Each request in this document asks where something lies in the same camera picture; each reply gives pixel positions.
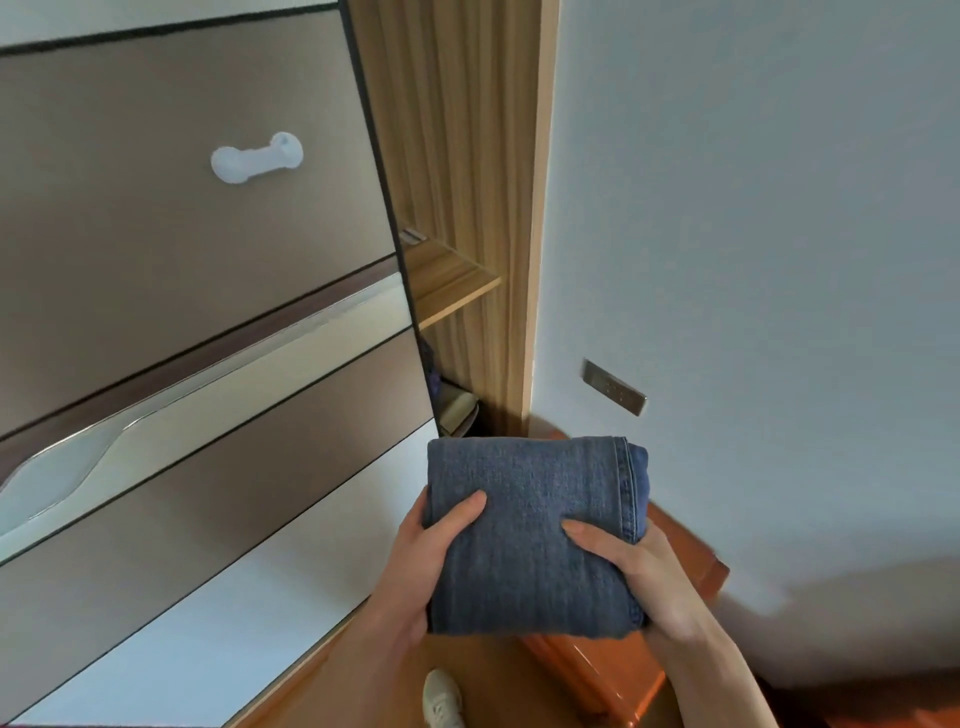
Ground person's right hand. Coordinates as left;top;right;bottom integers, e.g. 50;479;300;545
561;516;723;663

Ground person's left hand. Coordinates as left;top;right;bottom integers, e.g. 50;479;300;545
369;486;489;654

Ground blue denim jeans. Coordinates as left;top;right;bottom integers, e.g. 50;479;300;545
421;435;651;641

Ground person's left forearm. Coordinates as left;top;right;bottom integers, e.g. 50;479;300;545
258;600;421;728

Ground person's right forearm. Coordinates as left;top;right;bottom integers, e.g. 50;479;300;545
651;609;781;728

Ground orange wooden nightstand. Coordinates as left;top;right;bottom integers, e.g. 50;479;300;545
517;427;731;728

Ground grey folded item in wardrobe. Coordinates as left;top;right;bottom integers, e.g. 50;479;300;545
437;381;481;438

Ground dark clothing in wardrobe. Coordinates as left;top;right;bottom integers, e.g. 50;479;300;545
417;336;444;402

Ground person's white shoe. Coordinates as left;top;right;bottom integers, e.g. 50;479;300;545
421;669;468;728

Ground wooden wardrobe shelf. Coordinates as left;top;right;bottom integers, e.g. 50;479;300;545
401;236;503;331

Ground brown sliding wardrobe door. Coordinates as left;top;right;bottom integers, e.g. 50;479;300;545
0;0;440;728

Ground silver wall switch panel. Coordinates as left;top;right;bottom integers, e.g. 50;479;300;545
582;359;648;417

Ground wooden wardrobe frame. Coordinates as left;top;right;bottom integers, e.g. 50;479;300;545
346;0;561;440

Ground white plastic door handle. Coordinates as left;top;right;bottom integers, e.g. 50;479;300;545
210;132;306;186

